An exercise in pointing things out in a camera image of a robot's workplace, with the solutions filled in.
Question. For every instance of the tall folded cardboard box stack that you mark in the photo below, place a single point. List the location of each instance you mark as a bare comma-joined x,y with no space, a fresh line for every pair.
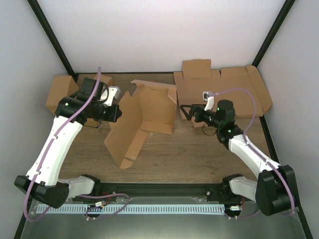
62,86

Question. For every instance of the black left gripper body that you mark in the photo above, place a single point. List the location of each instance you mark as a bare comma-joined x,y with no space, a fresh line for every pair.
111,117

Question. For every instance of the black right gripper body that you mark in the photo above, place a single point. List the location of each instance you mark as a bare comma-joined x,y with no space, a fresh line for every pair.
201,118

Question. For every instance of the tilted small cardboard box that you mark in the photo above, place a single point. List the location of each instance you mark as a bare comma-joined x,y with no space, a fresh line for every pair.
107,80

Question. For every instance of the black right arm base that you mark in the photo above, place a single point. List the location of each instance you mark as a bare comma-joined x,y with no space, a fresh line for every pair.
222,194

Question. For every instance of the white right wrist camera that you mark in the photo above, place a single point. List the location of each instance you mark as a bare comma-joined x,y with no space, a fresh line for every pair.
208,97

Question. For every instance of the light blue slotted cable duct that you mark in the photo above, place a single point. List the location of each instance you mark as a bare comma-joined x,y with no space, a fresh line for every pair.
209,209

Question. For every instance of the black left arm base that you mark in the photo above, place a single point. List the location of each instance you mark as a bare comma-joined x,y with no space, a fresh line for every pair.
101,189

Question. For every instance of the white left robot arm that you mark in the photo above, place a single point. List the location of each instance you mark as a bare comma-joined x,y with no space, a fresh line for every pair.
93,101

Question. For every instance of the black frame post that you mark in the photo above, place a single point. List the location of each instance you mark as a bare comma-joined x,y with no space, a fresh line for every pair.
279,20
39,14

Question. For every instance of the black right frame post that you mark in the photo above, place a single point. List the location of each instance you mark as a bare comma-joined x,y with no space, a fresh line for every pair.
279,20

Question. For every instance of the black left frame post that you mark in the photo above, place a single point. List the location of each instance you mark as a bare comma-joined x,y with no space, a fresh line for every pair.
39,14

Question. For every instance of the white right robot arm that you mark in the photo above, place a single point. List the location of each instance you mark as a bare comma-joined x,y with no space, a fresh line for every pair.
275,190

